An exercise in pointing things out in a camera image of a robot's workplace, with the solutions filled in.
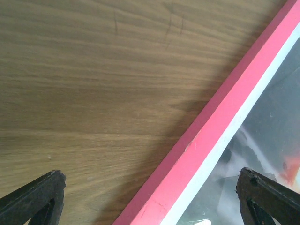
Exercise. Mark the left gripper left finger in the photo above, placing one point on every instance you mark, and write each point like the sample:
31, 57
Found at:
39, 202

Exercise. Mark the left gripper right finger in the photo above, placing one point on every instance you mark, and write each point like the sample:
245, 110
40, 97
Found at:
264, 201

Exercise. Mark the pink picture frame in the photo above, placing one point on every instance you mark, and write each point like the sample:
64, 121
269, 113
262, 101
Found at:
169, 190

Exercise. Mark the sunset photo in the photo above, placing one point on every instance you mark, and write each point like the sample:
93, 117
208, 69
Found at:
268, 141

